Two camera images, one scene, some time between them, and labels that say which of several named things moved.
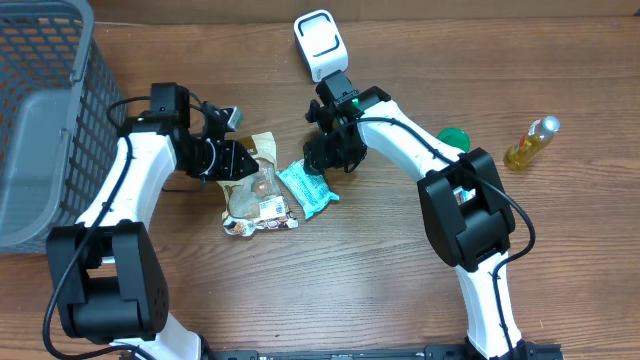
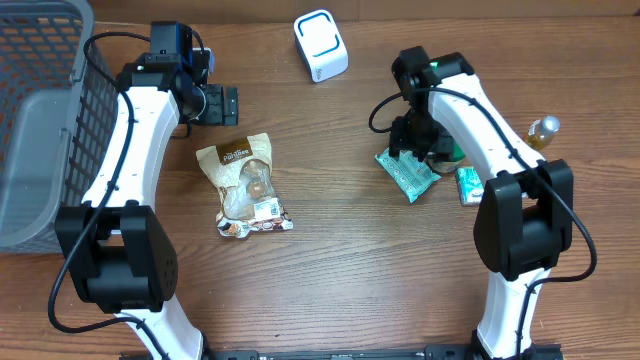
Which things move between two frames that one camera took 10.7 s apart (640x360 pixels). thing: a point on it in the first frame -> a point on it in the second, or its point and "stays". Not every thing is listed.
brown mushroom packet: x=255 y=201 stays
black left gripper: x=234 y=150 -> x=218 y=114
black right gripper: x=326 y=145 -> x=417 y=142
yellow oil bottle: x=537 y=137 stays
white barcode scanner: x=320 y=43 stays
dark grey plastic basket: x=61 y=120 stays
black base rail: x=530 y=351 stays
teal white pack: x=310 y=190 -> x=411 y=174
